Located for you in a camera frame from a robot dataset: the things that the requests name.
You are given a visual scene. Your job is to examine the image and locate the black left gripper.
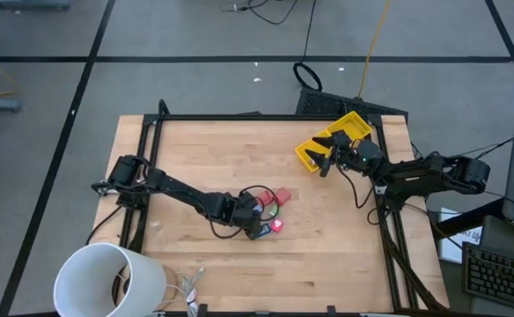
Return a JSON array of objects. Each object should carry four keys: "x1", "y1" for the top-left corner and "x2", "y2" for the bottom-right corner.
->
[{"x1": 232, "y1": 193, "x2": 270, "y2": 241}]

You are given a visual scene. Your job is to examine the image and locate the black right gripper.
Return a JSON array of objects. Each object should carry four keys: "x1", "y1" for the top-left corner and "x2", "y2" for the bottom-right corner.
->
[{"x1": 305, "y1": 129, "x2": 356, "y2": 178}]

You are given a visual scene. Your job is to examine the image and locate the yellow plastic basket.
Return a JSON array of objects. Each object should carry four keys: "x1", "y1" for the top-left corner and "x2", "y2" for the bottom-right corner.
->
[{"x1": 295, "y1": 110, "x2": 373, "y2": 173}]

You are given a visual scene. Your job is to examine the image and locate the black mesh panel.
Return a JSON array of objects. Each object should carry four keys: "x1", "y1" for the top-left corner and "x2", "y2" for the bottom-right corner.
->
[{"x1": 295, "y1": 87, "x2": 410, "y2": 121}]

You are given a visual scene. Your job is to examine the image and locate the black desk bar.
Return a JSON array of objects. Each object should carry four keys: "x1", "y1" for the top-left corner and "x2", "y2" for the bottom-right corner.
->
[{"x1": 432, "y1": 197, "x2": 504, "y2": 239}]

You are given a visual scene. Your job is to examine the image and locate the white paper sheet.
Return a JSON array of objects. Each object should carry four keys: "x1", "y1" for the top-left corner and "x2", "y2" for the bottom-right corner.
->
[{"x1": 437, "y1": 206, "x2": 482, "y2": 265}]

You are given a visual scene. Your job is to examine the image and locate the white cylinder lamp shade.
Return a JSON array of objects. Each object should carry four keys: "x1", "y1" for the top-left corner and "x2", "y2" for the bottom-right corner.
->
[{"x1": 53, "y1": 242, "x2": 168, "y2": 317}]

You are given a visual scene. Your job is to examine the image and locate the black keyboard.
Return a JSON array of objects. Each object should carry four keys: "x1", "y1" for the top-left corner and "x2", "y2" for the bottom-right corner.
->
[{"x1": 461, "y1": 241, "x2": 514, "y2": 314}]

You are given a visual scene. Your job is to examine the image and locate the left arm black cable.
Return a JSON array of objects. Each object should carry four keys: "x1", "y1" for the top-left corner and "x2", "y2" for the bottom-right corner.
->
[{"x1": 208, "y1": 184, "x2": 283, "y2": 240}]

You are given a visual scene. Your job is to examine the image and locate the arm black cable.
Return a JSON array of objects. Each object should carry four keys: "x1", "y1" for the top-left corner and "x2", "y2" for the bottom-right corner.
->
[
  {"x1": 334, "y1": 144, "x2": 378, "y2": 210},
  {"x1": 208, "y1": 184, "x2": 283, "y2": 240}
]

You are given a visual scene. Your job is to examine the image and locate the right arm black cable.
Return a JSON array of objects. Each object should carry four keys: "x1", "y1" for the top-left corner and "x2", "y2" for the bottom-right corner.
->
[{"x1": 334, "y1": 144, "x2": 378, "y2": 210}]

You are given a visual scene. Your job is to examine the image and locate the black table frame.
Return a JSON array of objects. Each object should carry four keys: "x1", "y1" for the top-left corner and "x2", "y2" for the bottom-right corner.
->
[{"x1": 116, "y1": 99, "x2": 450, "y2": 317}]

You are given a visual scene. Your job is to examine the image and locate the white cable bundle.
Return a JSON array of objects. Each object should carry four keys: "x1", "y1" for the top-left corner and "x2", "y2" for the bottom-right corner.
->
[{"x1": 175, "y1": 266, "x2": 208, "y2": 317}]

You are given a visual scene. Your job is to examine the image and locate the long black cable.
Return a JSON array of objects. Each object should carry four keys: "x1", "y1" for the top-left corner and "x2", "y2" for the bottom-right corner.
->
[{"x1": 292, "y1": 0, "x2": 324, "y2": 92}]

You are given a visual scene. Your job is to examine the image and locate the yellow cable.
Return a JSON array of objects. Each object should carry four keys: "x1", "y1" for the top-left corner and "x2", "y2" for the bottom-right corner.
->
[{"x1": 356, "y1": 0, "x2": 393, "y2": 99}]

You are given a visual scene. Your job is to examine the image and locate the black cable tangle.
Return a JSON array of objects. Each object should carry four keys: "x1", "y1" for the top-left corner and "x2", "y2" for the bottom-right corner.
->
[{"x1": 220, "y1": 0, "x2": 300, "y2": 26}]

